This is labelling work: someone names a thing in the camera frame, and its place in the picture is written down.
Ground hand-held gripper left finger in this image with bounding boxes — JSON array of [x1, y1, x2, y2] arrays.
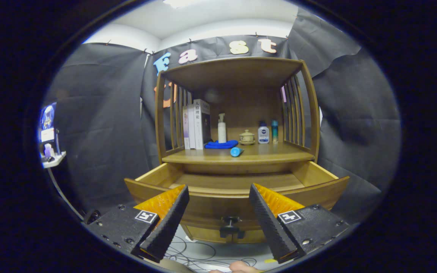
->
[[82, 185, 190, 263]]

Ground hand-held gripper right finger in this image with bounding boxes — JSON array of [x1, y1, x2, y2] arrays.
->
[[249, 183, 350, 264]]

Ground wooden drawer with black knob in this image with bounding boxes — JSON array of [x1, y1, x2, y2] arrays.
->
[[124, 161, 350, 239]]

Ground wooden cabinet door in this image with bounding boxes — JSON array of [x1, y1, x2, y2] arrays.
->
[[232, 227, 269, 244], [182, 226, 232, 243]]

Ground wooden countertop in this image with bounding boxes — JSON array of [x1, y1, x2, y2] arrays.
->
[[162, 142, 315, 165]]

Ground wooden cabinet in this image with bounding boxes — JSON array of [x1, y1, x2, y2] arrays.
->
[[155, 57, 321, 244]]

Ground beige lidded tea cup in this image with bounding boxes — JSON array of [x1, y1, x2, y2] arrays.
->
[[239, 130, 256, 145]]

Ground white lotion bottle blue cap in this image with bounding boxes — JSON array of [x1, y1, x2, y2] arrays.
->
[[258, 121, 270, 144]]

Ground blue folded cloth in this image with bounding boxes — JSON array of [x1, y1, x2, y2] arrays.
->
[[204, 140, 239, 149]]

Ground thin purple book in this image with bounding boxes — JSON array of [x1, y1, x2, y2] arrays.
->
[[182, 106, 190, 149]]

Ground thin white book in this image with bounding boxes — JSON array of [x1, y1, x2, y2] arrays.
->
[[187, 104, 197, 149]]

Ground thick grey and white book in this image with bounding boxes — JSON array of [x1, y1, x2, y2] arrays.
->
[[193, 99, 211, 150]]

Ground white pump bottle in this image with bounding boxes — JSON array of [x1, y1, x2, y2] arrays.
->
[[218, 113, 227, 143]]

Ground white side table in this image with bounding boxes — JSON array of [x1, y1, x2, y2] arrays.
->
[[41, 151, 67, 169]]

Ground display screen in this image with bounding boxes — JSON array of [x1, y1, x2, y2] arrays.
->
[[39, 104, 58, 143]]

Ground black floor cables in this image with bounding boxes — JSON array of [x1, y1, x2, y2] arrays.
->
[[163, 235, 257, 271]]

